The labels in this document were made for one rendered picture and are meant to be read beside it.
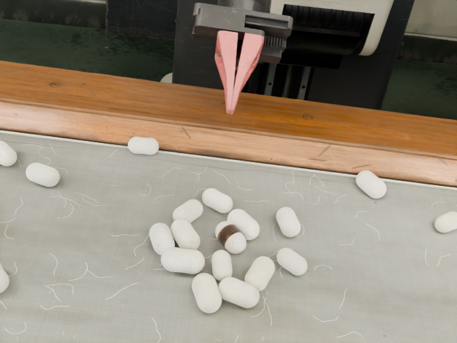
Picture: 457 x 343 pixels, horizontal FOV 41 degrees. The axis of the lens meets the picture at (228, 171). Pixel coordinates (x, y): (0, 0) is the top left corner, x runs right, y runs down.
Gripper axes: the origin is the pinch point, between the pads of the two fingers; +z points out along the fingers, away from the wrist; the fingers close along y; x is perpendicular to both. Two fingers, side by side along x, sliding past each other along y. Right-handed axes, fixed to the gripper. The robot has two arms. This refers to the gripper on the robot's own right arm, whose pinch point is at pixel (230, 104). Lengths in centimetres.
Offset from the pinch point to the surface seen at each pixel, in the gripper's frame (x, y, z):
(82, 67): 161, -53, -61
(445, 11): 174, 92, -114
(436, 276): -3.2, 21.1, 15.0
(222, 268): -6.8, 0.9, 17.1
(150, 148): 4.4, -7.9, 4.6
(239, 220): -2.9, 2.1, 12.2
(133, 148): 4.5, -9.7, 4.9
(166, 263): -6.6, -3.9, 17.3
